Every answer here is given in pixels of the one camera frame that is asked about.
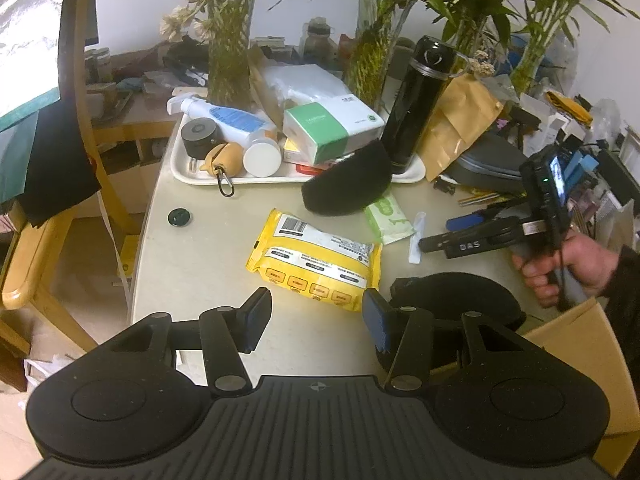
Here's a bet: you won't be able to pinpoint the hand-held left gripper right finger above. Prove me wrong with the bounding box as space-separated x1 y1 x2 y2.
361 287 531 395

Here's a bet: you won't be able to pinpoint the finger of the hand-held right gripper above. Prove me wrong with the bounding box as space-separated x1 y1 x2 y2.
446 205 526 232
417 234 451 256

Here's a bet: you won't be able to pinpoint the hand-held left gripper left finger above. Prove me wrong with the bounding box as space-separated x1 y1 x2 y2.
107 287 273 396

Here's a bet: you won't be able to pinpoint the yellow wipes packet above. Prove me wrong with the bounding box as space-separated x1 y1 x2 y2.
245 208 383 312

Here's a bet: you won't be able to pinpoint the brown cardboard box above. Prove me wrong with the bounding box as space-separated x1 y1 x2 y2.
520 297 640 476

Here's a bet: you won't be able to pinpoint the person's right hand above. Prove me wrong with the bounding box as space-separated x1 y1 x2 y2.
511 232 621 308

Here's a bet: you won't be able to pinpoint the white plastic sachet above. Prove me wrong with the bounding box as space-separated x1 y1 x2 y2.
407 212 428 264

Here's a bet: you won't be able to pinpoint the bundle of coloured sticks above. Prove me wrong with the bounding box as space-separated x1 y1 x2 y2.
457 190 516 208

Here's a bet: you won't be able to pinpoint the light blue box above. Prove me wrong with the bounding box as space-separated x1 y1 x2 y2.
565 152 601 181

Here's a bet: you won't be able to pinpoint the green wipes packet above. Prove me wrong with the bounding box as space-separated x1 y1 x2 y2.
364 191 417 246

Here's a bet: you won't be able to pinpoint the grey zip case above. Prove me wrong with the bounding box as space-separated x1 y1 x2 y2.
447 130 526 193

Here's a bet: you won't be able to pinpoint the white tall box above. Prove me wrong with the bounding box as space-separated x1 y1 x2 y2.
542 112 568 146

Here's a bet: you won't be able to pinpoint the yellow flat packet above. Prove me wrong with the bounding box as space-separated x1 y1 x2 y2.
545 90 593 121

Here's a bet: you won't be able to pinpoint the brown paper envelope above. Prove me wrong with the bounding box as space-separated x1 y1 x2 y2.
417 72 506 181

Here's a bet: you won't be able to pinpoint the black thermos bottle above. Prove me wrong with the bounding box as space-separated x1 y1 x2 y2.
380 35 456 176

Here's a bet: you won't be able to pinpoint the red snack packet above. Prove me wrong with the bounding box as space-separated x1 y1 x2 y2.
295 160 341 177

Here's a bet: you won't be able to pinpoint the bamboo plant in glass vase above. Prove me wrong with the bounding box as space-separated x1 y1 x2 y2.
340 0 451 111
505 0 626 96
425 0 511 76

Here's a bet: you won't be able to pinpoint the green and white tissue box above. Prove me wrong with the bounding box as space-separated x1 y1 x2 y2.
282 94 386 166

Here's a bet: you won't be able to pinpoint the tan pouch with carabiner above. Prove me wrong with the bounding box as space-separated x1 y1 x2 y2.
199 142 246 198

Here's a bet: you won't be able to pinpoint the white plastic tray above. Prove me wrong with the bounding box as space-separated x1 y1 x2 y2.
170 112 427 186

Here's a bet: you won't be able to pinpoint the black round canister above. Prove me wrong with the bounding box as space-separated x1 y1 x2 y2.
181 117 223 158

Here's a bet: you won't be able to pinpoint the white spray bottle blue label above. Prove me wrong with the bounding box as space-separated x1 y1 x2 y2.
167 94 276 143

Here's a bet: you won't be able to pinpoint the white plastic bag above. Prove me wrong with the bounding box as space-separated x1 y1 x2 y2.
260 63 351 111

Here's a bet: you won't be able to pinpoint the wooden chair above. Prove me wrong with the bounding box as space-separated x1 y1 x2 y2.
0 0 143 356

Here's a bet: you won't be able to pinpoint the glass jar dark contents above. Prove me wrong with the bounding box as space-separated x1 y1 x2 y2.
302 17 336 63

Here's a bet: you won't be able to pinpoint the wooden side table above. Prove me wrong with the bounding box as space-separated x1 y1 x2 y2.
87 102 186 241

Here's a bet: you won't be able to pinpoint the black cloth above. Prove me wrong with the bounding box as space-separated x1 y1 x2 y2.
17 0 101 226

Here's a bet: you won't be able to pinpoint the dried flowers in glass vase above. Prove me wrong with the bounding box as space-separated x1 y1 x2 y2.
160 0 321 108

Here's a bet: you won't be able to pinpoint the silver foil bag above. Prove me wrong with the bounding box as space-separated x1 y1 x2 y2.
0 0 68 121

